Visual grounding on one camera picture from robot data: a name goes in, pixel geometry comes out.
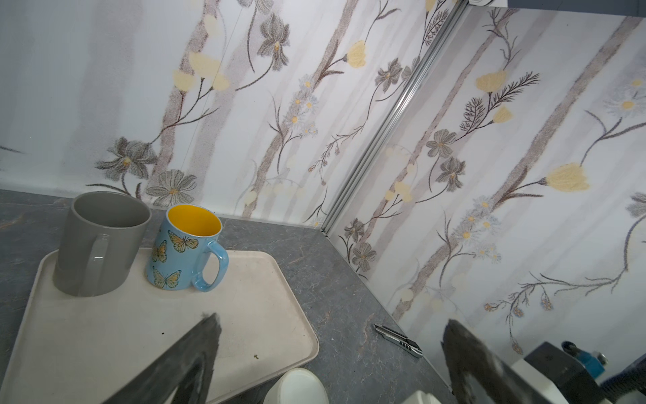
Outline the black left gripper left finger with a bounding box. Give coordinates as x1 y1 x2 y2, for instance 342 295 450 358
106 313 222 403

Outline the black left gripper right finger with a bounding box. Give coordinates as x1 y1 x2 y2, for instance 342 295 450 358
442 319 548 403

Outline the blue butterfly mug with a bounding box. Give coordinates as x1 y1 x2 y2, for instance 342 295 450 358
145 205 230 292

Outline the grey ceramic mug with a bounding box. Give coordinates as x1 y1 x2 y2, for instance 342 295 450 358
53 191 151 297

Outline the cream white mug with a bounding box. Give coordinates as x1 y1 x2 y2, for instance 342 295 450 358
401 391 441 404

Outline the white black two-tone mug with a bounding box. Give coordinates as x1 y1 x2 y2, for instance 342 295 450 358
262 368 330 404

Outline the beige plastic tray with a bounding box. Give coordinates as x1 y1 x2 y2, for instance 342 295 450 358
1 248 319 403

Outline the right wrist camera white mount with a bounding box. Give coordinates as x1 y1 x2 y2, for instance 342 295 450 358
509 341 609 404

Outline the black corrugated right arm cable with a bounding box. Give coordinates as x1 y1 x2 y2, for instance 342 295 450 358
597 352 646 404

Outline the aluminium corner frame post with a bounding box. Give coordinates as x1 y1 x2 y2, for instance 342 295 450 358
321 1 469 236

